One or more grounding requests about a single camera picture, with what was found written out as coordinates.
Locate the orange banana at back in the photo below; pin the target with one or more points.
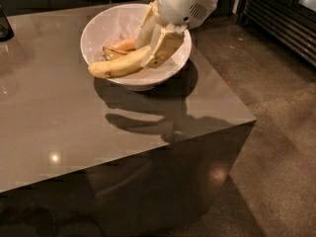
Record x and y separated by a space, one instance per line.
125 44

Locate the yellow banana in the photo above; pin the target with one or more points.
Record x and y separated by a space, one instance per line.
119 67

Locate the white ceramic bowl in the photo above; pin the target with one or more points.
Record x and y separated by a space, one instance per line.
122 22

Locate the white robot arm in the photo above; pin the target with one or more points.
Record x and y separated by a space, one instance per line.
164 24

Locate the black slatted appliance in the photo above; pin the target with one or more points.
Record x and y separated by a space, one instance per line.
292 22

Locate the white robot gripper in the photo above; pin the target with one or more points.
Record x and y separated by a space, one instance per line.
184 3

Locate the dark object at table corner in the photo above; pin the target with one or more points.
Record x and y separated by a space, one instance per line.
6 31

